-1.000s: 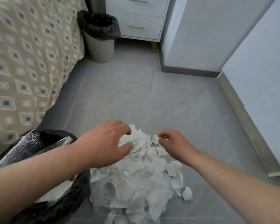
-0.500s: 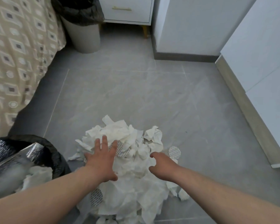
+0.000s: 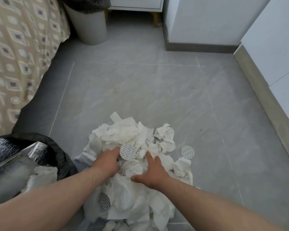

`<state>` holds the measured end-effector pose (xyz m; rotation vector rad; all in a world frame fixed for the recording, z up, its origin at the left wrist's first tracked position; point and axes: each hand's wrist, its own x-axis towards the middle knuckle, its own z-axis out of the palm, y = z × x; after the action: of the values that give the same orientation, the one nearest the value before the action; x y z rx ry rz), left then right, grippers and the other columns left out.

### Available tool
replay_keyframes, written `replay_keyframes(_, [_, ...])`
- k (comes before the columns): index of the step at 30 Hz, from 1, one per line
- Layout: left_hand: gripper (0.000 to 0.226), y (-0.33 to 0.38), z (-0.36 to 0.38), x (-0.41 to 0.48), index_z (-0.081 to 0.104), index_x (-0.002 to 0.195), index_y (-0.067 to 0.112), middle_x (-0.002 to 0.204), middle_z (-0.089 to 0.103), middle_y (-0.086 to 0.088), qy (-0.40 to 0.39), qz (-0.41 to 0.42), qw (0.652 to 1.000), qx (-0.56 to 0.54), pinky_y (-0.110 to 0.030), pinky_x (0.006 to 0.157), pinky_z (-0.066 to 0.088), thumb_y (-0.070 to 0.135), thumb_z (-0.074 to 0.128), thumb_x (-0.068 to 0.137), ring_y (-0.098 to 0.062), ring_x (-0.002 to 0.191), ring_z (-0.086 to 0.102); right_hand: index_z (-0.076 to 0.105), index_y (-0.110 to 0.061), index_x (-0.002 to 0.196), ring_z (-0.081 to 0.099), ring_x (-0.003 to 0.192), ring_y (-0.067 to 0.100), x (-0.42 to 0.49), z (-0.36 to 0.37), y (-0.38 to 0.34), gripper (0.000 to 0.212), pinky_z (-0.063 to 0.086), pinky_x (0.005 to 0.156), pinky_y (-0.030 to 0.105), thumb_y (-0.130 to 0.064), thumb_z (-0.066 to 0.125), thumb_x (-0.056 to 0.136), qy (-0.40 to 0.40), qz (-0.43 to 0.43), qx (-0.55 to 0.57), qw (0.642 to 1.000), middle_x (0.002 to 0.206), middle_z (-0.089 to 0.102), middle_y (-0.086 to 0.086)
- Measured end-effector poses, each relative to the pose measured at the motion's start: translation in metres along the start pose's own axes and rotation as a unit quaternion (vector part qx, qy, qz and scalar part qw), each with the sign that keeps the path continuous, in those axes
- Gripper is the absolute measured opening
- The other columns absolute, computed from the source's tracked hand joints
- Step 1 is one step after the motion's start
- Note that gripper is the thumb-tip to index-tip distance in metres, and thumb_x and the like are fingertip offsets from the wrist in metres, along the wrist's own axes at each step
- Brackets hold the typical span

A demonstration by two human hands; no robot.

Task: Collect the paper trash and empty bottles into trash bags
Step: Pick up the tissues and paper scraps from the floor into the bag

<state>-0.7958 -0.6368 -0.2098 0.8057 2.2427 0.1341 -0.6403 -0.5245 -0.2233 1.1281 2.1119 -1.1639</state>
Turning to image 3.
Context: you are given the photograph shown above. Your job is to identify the person's left hand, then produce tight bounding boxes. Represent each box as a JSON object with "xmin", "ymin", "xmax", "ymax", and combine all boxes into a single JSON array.
[{"xmin": 90, "ymin": 147, "xmax": 122, "ymax": 181}]

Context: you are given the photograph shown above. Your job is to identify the white wardrobe beige plinth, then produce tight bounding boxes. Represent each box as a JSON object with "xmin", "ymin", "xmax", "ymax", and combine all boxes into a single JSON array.
[{"xmin": 233, "ymin": 0, "xmax": 289, "ymax": 170}]

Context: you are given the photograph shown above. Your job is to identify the pile of white tissue scraps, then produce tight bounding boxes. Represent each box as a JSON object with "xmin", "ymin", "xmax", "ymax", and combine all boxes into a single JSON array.
[{"xmin": 73, "ymin": 112, "xmax": 196, "ymax": 231}]

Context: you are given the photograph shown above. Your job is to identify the white trash bin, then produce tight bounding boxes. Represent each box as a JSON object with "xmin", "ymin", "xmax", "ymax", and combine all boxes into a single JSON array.
[{"xmin": 59, "ymin": 0, "xmax": 111, "ymax": 46}]

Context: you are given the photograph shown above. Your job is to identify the person's right forearm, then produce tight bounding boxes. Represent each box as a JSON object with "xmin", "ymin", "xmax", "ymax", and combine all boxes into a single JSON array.
[{"xmin": 156, "ymin": 175, "xmax": 282, "ymax": 231}]

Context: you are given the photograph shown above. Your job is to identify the beige patterned bedspread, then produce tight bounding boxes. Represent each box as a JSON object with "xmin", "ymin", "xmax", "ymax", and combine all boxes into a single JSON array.
[{"xmin": 0, "ymin": 0, "xmax": 71, "ymax": 136}]

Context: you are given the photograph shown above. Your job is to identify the white nightstand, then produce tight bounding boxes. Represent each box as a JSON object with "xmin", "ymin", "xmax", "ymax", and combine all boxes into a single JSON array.
[{"xmin": 103, "ymin": 0, "xmax": 165, "ymax": 29}]

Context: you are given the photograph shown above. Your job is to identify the dark grey skirting board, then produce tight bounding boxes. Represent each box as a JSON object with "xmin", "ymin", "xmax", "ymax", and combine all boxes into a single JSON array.
[{"xmin": 162, "ymin": 19, "xmax": 239, "ymax": 54}]

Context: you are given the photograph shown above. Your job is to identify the tissues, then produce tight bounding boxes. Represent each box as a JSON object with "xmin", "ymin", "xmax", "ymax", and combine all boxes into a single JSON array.
[{"xmin": 20, "ymin": 165, "xmax": 58, "ymax": 194}]

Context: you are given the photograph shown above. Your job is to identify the grey bed base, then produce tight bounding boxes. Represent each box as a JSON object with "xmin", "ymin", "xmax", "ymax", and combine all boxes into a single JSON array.
[{"xmin": 12, "ymin": 37, "xmax": 74, "ymax": 137}]

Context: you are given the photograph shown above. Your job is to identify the person's left forearm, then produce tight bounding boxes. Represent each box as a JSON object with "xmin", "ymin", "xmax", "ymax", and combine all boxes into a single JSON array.
[{"xmin": 0, "ymin": 166, "xmax": 111, "ymax": 231}]

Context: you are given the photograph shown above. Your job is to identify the silver foil bag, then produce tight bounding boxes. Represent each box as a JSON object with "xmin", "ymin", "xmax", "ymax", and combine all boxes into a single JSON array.
[{"xmin": 0, "ymin": 138, "xmax": 50, "ymax": 205}]

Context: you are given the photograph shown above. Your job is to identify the person's right hand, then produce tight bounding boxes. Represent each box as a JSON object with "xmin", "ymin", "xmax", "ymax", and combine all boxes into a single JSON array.
[{"xmin": 131, "ymin": 151, "xmax": 170, "ymax": 190}]

